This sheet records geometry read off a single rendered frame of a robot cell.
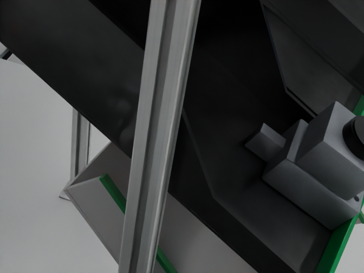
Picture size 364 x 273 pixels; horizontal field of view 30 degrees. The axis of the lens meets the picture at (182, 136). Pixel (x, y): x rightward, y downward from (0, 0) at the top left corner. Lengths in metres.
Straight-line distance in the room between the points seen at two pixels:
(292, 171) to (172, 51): 0.16
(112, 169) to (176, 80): 0.19
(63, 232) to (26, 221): 0.05
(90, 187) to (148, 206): 0.08
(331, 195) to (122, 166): 0.16
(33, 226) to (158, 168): 0.53
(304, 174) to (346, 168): 0.03
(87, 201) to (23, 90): 0.63
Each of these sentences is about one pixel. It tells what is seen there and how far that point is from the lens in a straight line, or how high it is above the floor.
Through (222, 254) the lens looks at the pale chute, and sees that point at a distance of 0.59.
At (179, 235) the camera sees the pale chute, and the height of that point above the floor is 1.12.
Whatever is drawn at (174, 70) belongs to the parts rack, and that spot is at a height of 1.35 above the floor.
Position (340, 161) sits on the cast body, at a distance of 0.44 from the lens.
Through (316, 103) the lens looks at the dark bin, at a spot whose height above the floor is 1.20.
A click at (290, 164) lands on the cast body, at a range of 0.45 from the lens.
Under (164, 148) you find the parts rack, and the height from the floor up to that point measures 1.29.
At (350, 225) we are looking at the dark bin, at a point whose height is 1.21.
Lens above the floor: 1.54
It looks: 41 degrees down
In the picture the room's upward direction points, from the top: 10 degrees clockwise
